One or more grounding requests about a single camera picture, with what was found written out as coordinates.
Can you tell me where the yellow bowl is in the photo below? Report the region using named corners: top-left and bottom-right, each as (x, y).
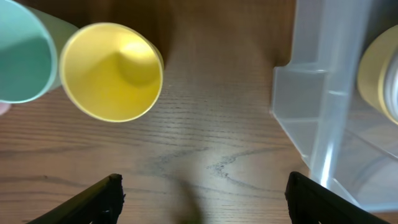
top-left (357, 26), bottom-right (397, 123)

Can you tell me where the pink cup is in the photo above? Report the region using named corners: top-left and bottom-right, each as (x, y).
top-left (0, 103), bottom-right (11, 116)

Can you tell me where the clear plastic storage container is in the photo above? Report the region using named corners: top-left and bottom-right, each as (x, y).
top-left (272, 0), bottom-right (397, 212)

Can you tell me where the yellow cup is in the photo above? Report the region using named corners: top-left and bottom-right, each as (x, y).
top-left (59, 22), bottom-right (164, 123)

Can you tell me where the light grey bowl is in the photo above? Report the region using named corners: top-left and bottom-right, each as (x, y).
top-left (384, 54), bottom-right (397, 121)

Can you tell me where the mint green cup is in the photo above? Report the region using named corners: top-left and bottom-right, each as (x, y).
top-left (1, 0), bottom-right (78, 104)

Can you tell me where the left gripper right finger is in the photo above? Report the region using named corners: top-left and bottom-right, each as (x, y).
top-left (285, 172), bottom-right (388, 224)

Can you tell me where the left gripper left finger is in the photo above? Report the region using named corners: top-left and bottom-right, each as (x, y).
top-left (29, 174), bottom-right (125, 224)

